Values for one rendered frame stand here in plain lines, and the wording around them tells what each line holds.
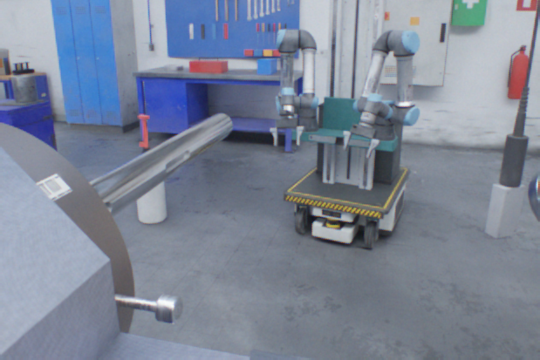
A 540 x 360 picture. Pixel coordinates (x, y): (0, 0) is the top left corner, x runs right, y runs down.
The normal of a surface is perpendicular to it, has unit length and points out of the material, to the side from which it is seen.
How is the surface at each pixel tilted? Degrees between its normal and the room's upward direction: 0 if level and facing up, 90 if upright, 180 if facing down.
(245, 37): 90
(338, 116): 90
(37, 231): 45
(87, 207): 57
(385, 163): 90
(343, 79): 90
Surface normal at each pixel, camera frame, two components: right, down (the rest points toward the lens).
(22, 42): -0.26, 0.29
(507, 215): 0.33, 0.28
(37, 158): 0.55, -0.75
